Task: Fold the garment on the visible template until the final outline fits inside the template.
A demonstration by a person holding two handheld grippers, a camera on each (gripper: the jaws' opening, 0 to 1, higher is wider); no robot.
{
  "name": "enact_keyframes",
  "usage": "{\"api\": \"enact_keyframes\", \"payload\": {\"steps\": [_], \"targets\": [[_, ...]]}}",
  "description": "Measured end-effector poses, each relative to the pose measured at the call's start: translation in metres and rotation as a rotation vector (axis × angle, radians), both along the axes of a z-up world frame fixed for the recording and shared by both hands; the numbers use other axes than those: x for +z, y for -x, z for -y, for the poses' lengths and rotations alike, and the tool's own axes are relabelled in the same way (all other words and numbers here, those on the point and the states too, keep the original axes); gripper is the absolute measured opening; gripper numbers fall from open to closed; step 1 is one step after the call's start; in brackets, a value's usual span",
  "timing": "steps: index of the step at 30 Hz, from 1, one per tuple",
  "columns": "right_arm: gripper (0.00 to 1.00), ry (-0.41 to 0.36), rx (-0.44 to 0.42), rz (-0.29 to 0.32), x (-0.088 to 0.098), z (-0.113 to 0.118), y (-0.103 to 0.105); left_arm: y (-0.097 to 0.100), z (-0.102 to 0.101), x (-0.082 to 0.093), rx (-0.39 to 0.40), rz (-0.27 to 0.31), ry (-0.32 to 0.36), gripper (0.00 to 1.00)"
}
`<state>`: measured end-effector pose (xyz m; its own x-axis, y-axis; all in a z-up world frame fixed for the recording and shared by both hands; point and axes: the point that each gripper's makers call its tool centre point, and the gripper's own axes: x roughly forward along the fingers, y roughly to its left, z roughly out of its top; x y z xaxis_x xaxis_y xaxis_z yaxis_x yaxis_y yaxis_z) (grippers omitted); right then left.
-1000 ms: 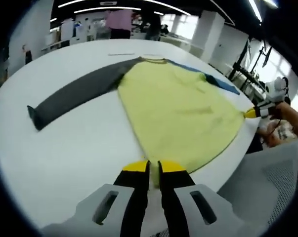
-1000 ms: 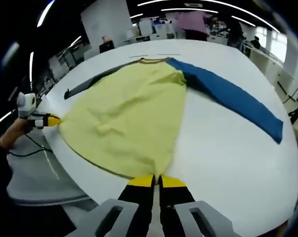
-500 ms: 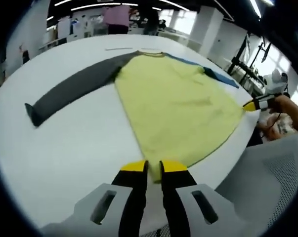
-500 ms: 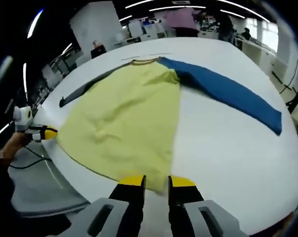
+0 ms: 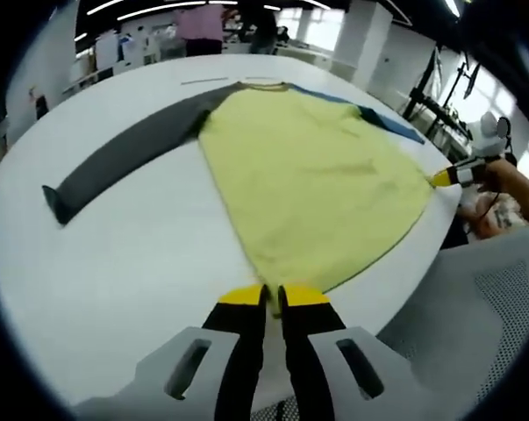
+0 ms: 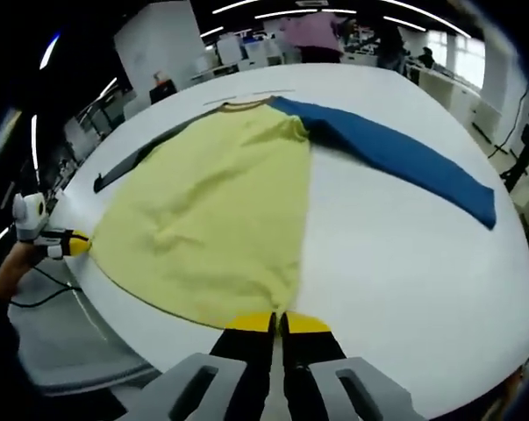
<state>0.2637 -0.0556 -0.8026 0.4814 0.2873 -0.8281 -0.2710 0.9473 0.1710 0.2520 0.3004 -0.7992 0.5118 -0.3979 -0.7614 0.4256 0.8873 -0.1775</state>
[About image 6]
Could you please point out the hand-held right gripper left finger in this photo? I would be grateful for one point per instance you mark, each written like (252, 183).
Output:
(246, 373)

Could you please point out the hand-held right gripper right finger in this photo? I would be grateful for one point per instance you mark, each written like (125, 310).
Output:
(303, 373)

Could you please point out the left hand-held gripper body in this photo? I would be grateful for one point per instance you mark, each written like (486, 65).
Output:
(29, 215)

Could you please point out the yellow blue grey garment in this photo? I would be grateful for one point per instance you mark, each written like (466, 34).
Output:
(211, 197)

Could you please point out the white template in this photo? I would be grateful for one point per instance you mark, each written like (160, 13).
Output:
(238, 99)

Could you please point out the black cabinet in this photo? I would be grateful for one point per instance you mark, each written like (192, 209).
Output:
(161, 94)

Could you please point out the white square pillar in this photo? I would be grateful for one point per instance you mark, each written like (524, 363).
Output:
(159, 44)

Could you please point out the black tripod stand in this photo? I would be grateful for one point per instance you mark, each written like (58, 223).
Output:
(527, 153)

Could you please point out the white desk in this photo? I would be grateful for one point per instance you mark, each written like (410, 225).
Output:
(452, 94)

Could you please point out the short ceiling light strip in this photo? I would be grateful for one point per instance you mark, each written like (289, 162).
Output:
(305, 12)

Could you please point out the ceiling air vent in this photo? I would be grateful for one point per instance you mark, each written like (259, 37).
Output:
(310, 2)

